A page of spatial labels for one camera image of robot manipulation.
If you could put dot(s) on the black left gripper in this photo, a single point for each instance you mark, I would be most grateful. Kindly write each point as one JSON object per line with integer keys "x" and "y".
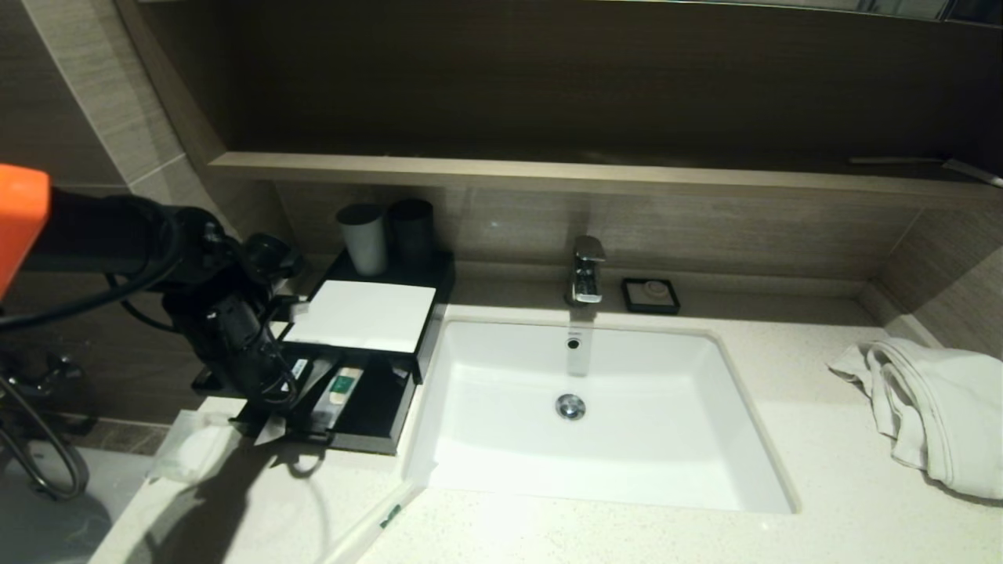
{"x": 235, "y": 345}

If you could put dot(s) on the small clear cotton packet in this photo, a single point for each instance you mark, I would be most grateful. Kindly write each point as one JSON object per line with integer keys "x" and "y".
{"x": 192, "y": 453}

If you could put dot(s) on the black sliding drawer tray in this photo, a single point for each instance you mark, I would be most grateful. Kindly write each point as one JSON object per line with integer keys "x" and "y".
{"x": 376, "y": 419}

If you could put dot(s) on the grey plastic cup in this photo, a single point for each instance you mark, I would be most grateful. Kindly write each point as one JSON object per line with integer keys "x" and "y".
{"x": 364, "y": 239}

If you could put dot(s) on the toothbrush with green mark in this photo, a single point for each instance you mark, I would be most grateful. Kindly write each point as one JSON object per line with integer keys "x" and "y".
{"x": 376, "y": 521}

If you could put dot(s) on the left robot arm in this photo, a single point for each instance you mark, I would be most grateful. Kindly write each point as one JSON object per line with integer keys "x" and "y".
{"x": 94, "y": 235}

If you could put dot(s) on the black drawer amenity box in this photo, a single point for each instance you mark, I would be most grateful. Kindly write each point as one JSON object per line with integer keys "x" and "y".
{"x": 439, "y": 298}

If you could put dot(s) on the black plastic cup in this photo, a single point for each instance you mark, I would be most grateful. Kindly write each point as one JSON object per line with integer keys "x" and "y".
{"x": 411, "y": 231}

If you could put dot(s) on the chrome sink drain plug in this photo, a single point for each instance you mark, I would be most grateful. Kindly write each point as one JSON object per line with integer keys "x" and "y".
{"x": 570, "y": 406}

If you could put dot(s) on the chrome faucet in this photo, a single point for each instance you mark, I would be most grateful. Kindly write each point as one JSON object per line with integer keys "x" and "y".
{"x": 586, "y": 274}

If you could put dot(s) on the black square soap dish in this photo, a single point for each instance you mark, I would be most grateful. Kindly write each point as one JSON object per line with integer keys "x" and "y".
{"x": 628, "y": 304}

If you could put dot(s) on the round white soap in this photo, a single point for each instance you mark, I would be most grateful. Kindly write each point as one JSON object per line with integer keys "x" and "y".
{"x": 654, "y": 294}

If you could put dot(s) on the white ceramic sink basin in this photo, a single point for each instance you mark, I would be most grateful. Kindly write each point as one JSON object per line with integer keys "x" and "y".
{"x": 666, "y": 423}

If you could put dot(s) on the white crumpled towel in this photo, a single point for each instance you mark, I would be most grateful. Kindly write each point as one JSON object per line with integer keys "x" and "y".
{"x": 940, "y": 407}

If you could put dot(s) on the wooden wall shelf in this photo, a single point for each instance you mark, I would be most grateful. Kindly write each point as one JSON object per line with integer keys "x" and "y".
{"x": 548, "y": 176}

